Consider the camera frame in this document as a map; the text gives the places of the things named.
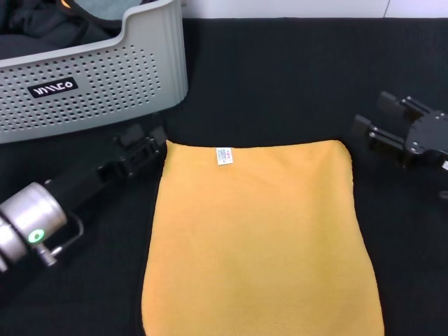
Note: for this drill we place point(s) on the black cloth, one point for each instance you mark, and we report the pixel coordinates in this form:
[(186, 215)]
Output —
[(42, 28)]

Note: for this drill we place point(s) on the grey perforated storage box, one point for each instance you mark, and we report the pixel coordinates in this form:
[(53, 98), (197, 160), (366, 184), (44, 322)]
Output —
[(105, 87)]

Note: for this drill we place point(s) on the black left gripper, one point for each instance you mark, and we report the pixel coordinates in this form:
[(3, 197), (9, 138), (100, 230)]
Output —
[(105, 171)]

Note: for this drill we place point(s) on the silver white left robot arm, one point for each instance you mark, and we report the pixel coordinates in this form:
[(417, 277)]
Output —
[(24, 217)]

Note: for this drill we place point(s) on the grey yellow black-trimmed towel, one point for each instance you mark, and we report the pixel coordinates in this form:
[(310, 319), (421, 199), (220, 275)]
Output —
[(255, 238), (105, 8)]

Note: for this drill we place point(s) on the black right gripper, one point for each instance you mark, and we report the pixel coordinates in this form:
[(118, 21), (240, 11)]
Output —
[(427, 140)]

